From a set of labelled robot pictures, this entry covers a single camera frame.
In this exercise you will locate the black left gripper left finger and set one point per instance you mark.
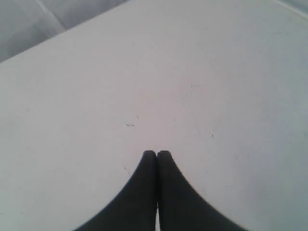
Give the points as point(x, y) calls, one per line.
point(135, 206)

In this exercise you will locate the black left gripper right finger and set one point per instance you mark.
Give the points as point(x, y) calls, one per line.
point(180, 207)

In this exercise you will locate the white backdrop curtain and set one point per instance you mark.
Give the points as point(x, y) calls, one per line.
point(27, 23)

